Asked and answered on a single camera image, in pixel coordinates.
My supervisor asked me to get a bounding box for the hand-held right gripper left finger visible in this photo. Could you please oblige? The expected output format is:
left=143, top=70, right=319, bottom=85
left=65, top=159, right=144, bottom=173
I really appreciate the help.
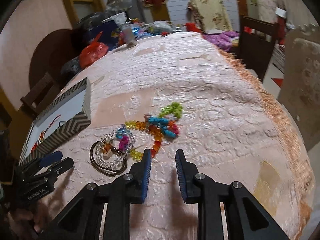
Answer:
left=44, top=149, right=152, bottom=240

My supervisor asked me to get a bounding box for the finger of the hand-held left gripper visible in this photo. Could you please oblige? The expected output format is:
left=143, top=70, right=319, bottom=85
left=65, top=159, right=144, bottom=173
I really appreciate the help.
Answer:
left=22, top=157, right=74, bottom=183
left=19, top=151, right=63, bottom=175

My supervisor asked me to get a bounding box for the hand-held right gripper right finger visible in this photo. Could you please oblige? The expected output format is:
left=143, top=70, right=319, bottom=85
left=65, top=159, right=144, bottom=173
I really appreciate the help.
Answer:
left=175, top=149, right=292, bottom=240

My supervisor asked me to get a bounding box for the red tassel ornament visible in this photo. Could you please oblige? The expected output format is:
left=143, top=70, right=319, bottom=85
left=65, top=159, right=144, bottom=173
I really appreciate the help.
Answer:
left=31, top=115, right=66, bottom=153

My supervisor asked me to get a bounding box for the brown cord hair tie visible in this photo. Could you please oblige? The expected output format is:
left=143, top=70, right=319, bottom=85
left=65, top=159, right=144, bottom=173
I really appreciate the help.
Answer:
left=89, top=141, right=128, bottom=177

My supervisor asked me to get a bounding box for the chevron striped box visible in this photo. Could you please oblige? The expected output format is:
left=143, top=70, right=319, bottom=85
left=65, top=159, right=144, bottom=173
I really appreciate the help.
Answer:
left=19, top=77, right=92, bottom=165

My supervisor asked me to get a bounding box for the orange yellow bead bracelet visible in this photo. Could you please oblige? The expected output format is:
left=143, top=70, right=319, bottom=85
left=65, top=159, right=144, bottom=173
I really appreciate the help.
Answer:
left=124, top=120, right=165, bottom=162

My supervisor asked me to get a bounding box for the clear bead bracelet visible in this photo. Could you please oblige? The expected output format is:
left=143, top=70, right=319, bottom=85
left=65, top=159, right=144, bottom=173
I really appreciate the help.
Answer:
left=94, top=133, right=137, bottom=169

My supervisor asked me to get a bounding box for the person's left hand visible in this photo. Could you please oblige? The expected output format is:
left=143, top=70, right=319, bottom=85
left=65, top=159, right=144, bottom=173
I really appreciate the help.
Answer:
left=5, top=200, right=50, bottom=238

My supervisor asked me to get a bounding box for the dark wooden chair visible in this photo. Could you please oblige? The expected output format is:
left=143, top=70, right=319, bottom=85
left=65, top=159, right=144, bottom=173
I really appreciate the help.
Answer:
left=236, top=14, right=279, bottom=80
left=20, top=72, right=60, bottom=115

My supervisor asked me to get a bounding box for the small black plastic bag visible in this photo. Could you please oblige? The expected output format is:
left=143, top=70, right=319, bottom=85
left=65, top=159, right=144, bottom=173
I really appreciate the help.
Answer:
left=61, top=56, right=83, bottom=77

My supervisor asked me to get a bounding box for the round dark wooden board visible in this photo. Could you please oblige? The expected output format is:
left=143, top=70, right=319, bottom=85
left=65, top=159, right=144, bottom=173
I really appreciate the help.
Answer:
left=29, top=29, right=80, bottom=88

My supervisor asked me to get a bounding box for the red plastic bag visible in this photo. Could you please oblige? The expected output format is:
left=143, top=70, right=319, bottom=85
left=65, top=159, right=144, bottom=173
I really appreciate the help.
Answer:
left=79, top=31, right=108, bottom=68

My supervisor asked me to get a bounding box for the blue gift bag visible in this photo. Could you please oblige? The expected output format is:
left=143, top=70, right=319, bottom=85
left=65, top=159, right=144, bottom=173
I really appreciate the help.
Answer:
left=99, top=20, right=120, bottom=52

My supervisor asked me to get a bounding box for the large black plastic bag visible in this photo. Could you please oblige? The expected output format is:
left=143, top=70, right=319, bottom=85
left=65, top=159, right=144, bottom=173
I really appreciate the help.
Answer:
left=77, top=12, right=110, bottom=43

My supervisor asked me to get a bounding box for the clear plastic bottle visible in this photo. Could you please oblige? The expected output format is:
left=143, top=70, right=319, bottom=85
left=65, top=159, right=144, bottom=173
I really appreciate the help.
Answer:
left=121, top=22, right=137, bottom=47

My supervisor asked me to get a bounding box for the purple cloth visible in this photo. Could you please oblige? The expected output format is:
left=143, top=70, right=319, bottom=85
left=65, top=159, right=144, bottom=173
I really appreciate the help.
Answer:
left=204, top=31, right=240, bottom=49

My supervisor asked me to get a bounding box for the small red pouch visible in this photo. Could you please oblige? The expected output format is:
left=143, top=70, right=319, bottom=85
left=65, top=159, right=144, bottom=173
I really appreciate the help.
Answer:
left=185, top=22, right=203, bottom=33

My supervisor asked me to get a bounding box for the pile of plastic packets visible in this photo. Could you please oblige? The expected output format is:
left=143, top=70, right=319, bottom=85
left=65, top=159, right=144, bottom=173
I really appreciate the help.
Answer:
left=136, top=21, right=175, bottom=37

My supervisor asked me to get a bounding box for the white paper bag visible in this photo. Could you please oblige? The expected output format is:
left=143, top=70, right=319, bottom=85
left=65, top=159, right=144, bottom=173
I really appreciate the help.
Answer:
left=107, top=12, right=127, bottom=24

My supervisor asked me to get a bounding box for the cream floral upholstered chair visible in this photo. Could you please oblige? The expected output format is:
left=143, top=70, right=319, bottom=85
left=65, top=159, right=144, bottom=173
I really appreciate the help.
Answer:
left=277, top=24, right=320, bottom=150

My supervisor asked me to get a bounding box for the cream floral cloth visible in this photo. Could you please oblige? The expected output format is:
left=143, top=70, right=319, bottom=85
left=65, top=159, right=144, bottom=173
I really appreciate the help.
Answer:
left=187, top=0, right=233, bottom=33

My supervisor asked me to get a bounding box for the pale curtain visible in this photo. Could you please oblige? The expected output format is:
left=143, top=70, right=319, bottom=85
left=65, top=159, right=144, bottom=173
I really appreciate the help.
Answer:
left=274, top=0, right=319, bottom=29

